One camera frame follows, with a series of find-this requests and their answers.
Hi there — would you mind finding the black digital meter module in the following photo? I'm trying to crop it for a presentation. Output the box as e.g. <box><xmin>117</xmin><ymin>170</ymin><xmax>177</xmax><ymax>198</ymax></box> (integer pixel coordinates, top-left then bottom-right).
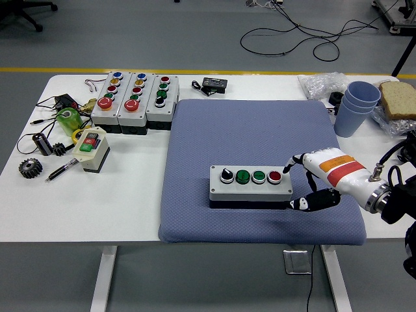
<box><xmin>190</xmin><ymin>76</ymin><xmax>228</xmax><ymax>97</ymax></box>

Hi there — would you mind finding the cream red-green switch box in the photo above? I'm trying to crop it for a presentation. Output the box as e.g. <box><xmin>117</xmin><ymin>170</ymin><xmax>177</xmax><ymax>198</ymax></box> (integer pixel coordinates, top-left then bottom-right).
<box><xmin>72</xmin><ymin>126</ymin><xmax>111</xmax><ymax>174</ymax></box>

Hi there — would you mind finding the black floor cable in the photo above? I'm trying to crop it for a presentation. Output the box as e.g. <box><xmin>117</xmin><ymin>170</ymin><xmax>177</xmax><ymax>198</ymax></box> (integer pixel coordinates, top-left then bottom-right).
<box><xmin>240</xmin><ymin>0</ymin><xmax>381</xmax><ymax>62</ymax></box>

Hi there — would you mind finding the thin black power cord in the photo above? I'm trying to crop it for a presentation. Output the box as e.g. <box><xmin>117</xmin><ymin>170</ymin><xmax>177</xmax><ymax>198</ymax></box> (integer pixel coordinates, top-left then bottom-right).
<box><xmin>305</xmin><ymin>244</ymin><xmax>317</xmax><ymax>312</ymax></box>

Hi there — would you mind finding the black metal post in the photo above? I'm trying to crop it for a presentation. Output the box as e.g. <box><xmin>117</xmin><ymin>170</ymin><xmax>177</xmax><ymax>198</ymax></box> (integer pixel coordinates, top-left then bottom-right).
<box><xmin>391</xmin><ymin>31</ymin><xmax>416</xmax><ymax>77</ymax></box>

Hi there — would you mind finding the black cylindrical capacitor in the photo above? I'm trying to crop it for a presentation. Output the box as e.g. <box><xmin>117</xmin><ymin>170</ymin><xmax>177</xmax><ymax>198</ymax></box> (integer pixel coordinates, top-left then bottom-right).
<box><xmin>32</xmin><ymin>131</ymin><xmax>53</xmax><ymax>157</ymax></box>

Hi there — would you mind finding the green wrapped battery pack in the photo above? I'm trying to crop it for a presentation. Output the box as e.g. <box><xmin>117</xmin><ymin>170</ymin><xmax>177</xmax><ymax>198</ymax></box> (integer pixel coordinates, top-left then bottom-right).
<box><xmin>55</xmin><ymin>107</ymin><xmax>84</xmax><ymax>137</ymax></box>

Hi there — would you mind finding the black power adapter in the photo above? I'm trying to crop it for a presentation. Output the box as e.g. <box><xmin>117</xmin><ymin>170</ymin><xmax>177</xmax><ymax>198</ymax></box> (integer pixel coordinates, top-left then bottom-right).
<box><xmin>53</xmin><ymin>93</ymin><xmax>79</xmax><ymax>111</ymax></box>

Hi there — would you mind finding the silver floor socket plate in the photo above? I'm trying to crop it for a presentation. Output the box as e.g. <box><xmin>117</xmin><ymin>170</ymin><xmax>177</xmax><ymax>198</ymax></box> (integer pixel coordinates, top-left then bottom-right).
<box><xmin>282</xmin><ymin>249</ymin><xmax>313</xmax><ymax>276</ymax></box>

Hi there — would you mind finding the grey five-button control box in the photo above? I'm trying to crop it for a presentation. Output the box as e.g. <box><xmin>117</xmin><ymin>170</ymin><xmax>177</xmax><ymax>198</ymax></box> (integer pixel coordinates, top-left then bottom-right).
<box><xmin>117</xmin><ymin>71</ymin><xmax>156</xmax><ymax>135</ymax></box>
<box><xmin>90</xmin><ymin>70</ymin><xmax>133</xmax><ymax>133</ymax></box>

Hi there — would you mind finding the grey four-button control box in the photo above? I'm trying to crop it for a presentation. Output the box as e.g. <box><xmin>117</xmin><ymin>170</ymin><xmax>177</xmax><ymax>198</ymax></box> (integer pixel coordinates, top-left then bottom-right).
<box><xmin>209</xmin><ymin>164</ymin><xmax>293</xmax><ymax>211</ymax></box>

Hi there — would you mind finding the black metal device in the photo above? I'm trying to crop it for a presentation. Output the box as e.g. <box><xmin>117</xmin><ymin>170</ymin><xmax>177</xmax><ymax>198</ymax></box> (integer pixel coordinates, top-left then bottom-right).
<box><xmin>400</xmin><ymin>131</ymin><xmax>416</xmax><ymax>164</ymax></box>

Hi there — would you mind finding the red white wire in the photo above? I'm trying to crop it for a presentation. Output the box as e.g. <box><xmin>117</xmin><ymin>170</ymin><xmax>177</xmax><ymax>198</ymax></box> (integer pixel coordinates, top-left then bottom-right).
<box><xmin>84</xmin><ymin>77</ymin><xmax>109</xmax><ymax>94</ymax></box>

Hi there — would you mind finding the white table leg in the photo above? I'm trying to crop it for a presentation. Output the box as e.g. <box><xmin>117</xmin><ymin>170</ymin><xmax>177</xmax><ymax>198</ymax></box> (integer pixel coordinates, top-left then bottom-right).
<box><xmin>320</xmin><ymin>244</ymin><xmax>352</xmax><ymax>312</ymax></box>
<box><xmin>90</xmin><ymin>245</ymin><xmax>118</xmax><ymax>312</ymax></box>

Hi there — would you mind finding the blue-grey padded mat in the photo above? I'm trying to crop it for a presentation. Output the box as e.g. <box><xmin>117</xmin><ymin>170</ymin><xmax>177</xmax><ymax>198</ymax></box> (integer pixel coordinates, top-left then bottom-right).
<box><xmin>158</xmin><ymin>99</ymin><xmax>367</xmax><ymax>246</ymax></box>

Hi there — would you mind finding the black office chair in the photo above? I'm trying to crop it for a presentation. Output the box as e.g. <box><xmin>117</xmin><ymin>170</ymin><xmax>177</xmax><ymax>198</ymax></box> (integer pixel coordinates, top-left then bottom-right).
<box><xmin>0</xmin><ymin>0</ymin><xmax>59</xmax><ymax>33</ymax></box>

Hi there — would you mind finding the clear bubble wrap bag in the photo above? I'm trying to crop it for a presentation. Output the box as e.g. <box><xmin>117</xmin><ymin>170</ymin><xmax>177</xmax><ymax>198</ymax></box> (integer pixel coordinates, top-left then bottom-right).
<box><xmin>298</xmin><ymin>71</ymin><xmax>350</xmax><ymax>101</ymax></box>

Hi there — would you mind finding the large steel gear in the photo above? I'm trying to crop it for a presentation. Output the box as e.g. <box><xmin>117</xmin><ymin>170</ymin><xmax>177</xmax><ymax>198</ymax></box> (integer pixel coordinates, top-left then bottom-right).
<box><xmin>18</xmin><ymin>157</ymin><xmax>44</xmax><ymax>179</ymax></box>

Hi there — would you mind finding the black pen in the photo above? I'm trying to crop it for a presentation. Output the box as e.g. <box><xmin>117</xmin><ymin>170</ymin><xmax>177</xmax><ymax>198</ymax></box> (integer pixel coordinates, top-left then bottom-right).
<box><xmin>45</xmin><ymin>159</ymin><xmax>80</xmax><ymax>183</ymax></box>

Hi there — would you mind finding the aluminium frame cart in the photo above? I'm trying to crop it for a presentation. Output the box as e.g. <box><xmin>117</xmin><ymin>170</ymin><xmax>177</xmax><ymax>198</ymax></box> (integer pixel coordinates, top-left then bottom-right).
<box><xmin>372</xmin><ymin>0</ymin><xmax>416</xmax><ymax>35</ymax></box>

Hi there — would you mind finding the brass fitting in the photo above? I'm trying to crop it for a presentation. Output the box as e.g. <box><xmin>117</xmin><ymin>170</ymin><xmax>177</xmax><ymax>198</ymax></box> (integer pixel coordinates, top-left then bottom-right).
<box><xmin>79</xmin><ymin>97</ymin><xmax>98</xmax><ymax>114</ymax></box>

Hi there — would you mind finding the blue plastic cup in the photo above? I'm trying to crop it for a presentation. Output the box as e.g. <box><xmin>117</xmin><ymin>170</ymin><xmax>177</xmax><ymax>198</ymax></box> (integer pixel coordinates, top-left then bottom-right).
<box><xmin>334</xmin><ymin>100</ymin><xmax>374</xmax><ymax>138</ymax></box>
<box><xmin>344</xmin><ymin>81</ymin><xmax>382</xmax><ymax>107</ymax></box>
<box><xmin>341</xmin><ymin>94</ymin><xmax>380</xmax><ymax>114</ymax></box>

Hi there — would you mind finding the bread slice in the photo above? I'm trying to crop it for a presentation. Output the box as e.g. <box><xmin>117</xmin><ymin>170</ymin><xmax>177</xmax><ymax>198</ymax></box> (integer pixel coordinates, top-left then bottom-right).
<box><xmin>378</xmin><ymin>81</ymin><xmax>416</xmax><ymax>121</ymax></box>

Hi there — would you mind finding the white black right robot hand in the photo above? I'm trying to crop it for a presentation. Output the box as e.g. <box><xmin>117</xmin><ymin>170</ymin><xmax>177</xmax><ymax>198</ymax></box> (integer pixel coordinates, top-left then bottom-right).
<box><xmin>282</xmin><ymin>148</ymin><xmax>380</xmax><ymax>213</ymax></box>

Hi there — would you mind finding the grey four-button selector box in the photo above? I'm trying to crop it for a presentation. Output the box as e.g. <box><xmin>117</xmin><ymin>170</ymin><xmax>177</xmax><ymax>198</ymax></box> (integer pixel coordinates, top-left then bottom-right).
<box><xmin>146</xmin><ymin>74</ymin><xmax>180</xmax><ymax>131</ymax></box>

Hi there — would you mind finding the clear plastic bag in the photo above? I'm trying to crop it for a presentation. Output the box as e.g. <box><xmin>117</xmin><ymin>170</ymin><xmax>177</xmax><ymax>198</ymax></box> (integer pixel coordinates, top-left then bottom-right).
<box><xmin>370</xmin><ymin>103</ymin><xmax>416</xmax><ymax>139</ymax></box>

